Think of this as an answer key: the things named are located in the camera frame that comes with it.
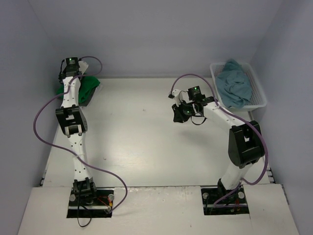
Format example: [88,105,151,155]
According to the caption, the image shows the white t shirt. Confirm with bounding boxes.
[94,84,103,94]

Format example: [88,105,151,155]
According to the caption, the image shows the grey t shirt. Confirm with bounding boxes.
[79,87,98,107]

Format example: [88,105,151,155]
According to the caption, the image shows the green t shirt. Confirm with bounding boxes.
[57,76,100,107]

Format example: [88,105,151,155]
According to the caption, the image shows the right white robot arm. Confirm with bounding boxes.
[168,86,266,208]

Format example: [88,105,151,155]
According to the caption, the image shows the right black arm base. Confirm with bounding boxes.
[201,186,249,216]

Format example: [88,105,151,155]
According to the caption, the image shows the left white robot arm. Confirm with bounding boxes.
[55,57,98,206]

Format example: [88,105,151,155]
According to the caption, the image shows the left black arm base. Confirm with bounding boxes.
[67,188,114,228]

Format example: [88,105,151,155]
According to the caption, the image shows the teal cloth in basket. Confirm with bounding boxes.
[215,59,252,109]

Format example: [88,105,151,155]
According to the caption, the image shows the white plastic basket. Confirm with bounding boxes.
[210,62,267,112]

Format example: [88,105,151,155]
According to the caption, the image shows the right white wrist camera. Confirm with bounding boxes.
[168,89,184,106]

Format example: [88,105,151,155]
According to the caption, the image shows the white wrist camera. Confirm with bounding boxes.
[79,60,89,74]
[168,89,184,106]

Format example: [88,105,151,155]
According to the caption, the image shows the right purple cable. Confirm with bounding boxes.
[171,73,269,208]

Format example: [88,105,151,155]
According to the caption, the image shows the purple cable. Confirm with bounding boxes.
[171,73,269,208]
[33,55,129,213]

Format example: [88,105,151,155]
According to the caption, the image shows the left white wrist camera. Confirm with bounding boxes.
[79,60,89,74]

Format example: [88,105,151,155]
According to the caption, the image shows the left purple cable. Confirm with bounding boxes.
[33,55,129,213]

